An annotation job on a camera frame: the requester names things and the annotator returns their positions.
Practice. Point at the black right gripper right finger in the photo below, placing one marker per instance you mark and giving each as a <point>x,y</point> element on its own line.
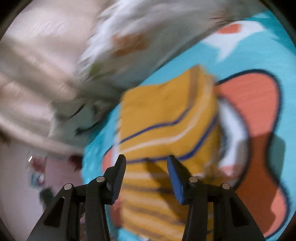
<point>231,218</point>

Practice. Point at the small cartoon face cushion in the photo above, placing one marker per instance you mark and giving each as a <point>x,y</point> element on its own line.
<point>73,121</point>

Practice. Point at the turquoise cartoon fleece blanket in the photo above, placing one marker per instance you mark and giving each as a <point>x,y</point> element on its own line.
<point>252,63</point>

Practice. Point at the mustard yellow striped sweater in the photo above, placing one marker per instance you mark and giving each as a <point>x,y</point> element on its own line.
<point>179,118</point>

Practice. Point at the white floral ruffled pillow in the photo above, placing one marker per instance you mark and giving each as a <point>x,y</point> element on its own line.
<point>131,39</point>

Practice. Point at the colourful clutter on shelf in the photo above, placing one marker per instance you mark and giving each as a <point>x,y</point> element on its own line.
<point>50,173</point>

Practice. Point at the beige embroidered curtain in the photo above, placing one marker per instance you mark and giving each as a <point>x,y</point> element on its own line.
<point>41,43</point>

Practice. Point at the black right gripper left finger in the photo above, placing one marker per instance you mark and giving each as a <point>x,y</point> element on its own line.
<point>61,220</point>

